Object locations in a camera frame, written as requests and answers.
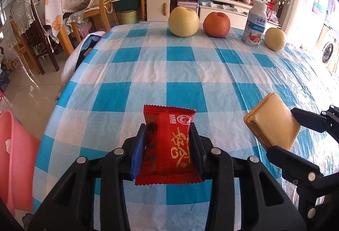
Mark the light wooden chair lace cover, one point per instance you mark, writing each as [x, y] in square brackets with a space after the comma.
[22, 8]

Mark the dark wooden chair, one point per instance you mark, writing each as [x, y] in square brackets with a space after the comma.
[45, 45]

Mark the small yellow pear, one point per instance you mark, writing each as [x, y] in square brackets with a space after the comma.
[275, 39]

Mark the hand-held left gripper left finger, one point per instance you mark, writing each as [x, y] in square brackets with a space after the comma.
[137, 157]

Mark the white washing machine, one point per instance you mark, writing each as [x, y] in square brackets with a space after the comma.
[329, 51]

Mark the blue white checked tablecloth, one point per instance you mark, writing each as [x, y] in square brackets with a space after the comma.
[185, 69]

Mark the dark red snack packet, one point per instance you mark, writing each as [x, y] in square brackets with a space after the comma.
[169, 141]

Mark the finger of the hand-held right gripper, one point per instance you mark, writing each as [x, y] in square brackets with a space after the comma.
[309, 121]
[294, 162]

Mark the cream cartoon print cover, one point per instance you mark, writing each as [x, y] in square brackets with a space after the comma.
[25, 220]

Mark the red apple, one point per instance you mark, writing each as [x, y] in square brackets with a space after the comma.
[215, 24]

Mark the pink storage box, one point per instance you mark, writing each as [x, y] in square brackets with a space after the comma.
[187, 6]

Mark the large yellow pear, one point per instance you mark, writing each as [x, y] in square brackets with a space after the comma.
[182, 22]

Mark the white television cabinet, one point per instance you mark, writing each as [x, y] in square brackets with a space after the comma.
[155, 8]

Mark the green waste bin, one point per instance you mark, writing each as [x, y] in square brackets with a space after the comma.
[128, 17]

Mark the pink plastic basin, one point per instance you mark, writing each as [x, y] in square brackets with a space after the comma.
[18, 162]

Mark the dining table orange print cloth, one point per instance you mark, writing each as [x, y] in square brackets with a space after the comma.
[53, 16]

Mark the white strawberry yogurt bottle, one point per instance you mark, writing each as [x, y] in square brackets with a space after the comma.
[254, 29]

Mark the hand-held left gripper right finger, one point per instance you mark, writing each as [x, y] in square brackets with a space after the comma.
[197, 157]

